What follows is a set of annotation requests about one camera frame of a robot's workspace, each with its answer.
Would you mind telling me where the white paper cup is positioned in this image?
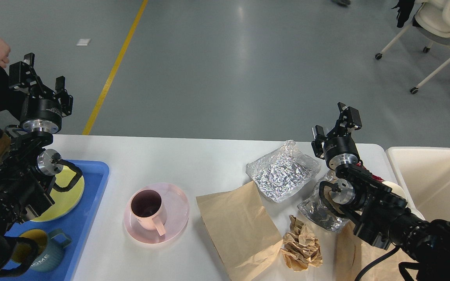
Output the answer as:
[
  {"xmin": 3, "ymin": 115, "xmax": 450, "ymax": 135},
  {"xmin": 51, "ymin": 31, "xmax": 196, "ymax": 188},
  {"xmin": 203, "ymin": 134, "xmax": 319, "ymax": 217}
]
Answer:
[{"xmin": 382, "ymin": 180, "xmax": 407, "ymax": 201}]

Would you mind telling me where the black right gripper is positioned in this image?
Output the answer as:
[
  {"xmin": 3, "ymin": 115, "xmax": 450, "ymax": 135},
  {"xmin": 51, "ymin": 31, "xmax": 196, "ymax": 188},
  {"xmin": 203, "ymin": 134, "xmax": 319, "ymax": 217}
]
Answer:
[{"xmin": 311, "ymin": 103, "xmax": 362, "ymax": 170}]

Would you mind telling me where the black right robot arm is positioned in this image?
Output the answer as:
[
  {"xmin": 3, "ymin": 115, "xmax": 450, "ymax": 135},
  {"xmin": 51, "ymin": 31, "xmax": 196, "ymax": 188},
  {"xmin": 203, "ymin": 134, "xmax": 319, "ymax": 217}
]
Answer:
[{"xmin": 311, "ymin": 103, "xmax": 450, "ymax": 281}]

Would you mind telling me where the cream plastic bin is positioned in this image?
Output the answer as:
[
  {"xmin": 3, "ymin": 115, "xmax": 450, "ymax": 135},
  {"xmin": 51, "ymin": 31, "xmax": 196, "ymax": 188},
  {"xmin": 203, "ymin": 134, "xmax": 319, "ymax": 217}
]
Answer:
[{"xmin": 386, "ymin": 146, "xmax": 450, "ymax": 221}]

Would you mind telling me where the blue plastic tray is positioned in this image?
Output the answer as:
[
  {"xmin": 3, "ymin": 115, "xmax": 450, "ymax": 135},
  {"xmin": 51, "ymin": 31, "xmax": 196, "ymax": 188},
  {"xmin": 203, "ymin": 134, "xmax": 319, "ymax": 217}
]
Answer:
[{"xmin": 0, "ymin": 160, "xmax": 109, "ymax": 281}]

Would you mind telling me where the pink plate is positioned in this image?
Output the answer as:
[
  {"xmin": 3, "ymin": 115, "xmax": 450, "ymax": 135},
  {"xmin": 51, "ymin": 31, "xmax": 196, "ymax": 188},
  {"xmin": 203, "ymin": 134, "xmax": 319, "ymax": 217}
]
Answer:
[{"xmin": 123, "ymin": 183, "xmax": 190, "ymax": 244}]

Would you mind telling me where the white paper bowl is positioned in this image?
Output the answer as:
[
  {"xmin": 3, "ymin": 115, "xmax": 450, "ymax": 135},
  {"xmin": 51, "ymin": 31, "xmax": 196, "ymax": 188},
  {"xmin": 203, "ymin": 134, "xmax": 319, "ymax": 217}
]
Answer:
[{"xmin": 407, "ymin": 206, "xmax": 426, "ymax": 221}]

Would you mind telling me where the red small object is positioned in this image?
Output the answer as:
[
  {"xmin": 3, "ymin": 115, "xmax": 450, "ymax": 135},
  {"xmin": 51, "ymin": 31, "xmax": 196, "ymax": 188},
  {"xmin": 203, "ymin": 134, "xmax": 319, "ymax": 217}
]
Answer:
[{"xmin": 357, "ymin": 163, "xmax": 384, "ymax": 183}]

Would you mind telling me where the pink mug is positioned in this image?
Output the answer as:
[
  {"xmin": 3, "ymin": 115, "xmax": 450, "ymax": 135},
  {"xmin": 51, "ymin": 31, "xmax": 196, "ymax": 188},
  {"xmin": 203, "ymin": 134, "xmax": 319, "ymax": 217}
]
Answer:
[{"xmin": 130, "ymin": 189, "xmax": 168, "ymax": 236}]

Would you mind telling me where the crumpled foil bag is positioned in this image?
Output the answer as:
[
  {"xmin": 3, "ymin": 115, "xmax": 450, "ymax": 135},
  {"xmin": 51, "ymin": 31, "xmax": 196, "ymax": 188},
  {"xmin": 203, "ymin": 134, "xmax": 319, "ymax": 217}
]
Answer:
[{"xmin": 297, "ymin": 170, "xmax": 350, "ymax": 233}]

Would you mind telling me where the brown paper bag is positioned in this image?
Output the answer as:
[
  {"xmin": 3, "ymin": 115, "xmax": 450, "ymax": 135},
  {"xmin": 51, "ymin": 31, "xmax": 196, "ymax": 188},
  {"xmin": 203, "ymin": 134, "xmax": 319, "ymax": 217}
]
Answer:
[
  {"xmin": 196, "ymin": 181, "xmax": 283, "ymax": 281},
  {"xmin": 335, "ymin": 222, "xmax": 414, "ymax": 281}
]

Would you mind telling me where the yellow plate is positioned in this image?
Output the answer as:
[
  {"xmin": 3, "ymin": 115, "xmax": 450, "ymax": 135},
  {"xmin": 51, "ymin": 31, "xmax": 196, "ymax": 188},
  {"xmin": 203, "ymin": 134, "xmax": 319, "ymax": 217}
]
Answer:
[{"xmin": 32, "ymin": 167, "xmax": 85, "ymax": 222}]

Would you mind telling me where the black jacket on chair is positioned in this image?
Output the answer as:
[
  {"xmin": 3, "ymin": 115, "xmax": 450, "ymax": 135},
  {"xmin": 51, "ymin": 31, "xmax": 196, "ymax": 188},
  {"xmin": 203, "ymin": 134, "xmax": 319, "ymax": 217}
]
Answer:
[{"xmin": 392, "ymin": 0, "xmax": 424, "ymax": 28}]

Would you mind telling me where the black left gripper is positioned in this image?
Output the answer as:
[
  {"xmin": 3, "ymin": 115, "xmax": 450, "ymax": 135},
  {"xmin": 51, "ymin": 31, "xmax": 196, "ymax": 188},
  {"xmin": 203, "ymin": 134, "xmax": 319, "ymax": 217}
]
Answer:
[{"xmin": 9, "ymin": 53, "xmax": 73, "ymax": 134}]

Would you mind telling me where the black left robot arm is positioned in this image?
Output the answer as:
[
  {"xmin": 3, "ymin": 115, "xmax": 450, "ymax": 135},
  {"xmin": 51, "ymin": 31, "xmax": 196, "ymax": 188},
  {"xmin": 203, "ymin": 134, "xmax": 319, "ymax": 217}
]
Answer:
[{"xmin": 0, "ymin": 53, "xmax": 82, "ymax": 277}]

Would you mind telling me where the crumpled brown paper ball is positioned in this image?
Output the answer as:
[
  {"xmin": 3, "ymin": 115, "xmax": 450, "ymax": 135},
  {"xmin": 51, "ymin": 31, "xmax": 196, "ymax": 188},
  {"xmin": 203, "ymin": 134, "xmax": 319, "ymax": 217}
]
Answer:
[{"xmin": 280, "ymin": 215, "xmax": 323, "ymax": 272}]

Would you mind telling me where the white office chair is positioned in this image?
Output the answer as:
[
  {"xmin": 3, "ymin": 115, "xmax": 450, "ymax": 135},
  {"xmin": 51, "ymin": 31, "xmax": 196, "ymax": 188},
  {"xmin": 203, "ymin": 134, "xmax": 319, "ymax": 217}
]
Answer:
[{"xmin": 375, "ymin": 0, "xmax": 450, "ymax": 94}]

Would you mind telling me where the crumpled aluminium foil tray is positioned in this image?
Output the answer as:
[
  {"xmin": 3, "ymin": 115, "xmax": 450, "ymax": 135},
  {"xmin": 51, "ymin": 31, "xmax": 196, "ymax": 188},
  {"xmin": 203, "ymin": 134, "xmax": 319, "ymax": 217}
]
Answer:
[{"xmin": 245, "ymin": 139, "xmax": 320, "ymax": 203}]

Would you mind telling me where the person in grey sneakers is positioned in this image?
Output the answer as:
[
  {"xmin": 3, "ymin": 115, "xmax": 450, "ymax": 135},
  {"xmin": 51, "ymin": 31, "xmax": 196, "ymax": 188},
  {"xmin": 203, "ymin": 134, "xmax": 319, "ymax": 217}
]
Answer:
[{"xmin": 332, "ymin": 0, "xmax": 352, "ymax": 7}]

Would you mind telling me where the teal HOME mug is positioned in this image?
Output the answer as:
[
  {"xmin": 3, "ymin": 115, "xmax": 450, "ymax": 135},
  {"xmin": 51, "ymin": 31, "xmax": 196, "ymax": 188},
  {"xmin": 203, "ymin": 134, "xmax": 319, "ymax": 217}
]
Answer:
[{"xmin": 19, "ymin": 228, "xmax": 72, "ymax": 272}]

